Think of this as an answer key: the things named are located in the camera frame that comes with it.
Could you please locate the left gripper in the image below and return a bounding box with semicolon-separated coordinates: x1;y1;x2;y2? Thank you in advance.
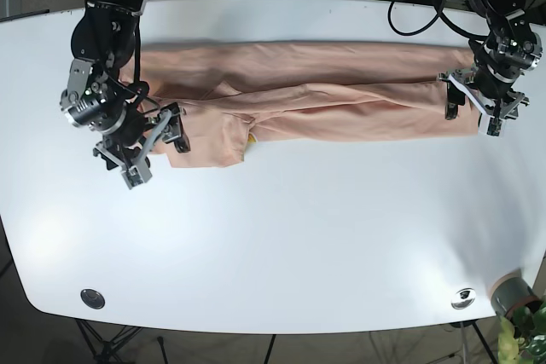
438;27;543;136

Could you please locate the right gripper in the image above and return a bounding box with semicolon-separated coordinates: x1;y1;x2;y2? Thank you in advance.
60;61;191;189

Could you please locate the peach T-shirt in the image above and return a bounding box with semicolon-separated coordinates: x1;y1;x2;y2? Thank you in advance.
140;43;479;168

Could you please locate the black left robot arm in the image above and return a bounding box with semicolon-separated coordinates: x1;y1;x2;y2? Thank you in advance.
432;0;543;136

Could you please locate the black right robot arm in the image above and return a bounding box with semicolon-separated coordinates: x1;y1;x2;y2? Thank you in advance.
60;0;190;188

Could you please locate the left silver table grommet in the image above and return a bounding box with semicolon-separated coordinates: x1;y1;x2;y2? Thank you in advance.
80;288;106;309

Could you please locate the silver table grommet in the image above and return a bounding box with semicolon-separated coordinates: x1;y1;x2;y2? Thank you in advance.
450;288;476;310
80;288;106;309

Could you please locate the grey plant pot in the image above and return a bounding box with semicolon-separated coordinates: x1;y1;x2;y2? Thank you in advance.
488;270;540;318

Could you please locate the right silver table grommet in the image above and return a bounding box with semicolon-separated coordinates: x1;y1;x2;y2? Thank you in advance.
450;288;476;310

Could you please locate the green potted plant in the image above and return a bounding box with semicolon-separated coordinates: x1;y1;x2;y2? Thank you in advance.
497;300;545;364

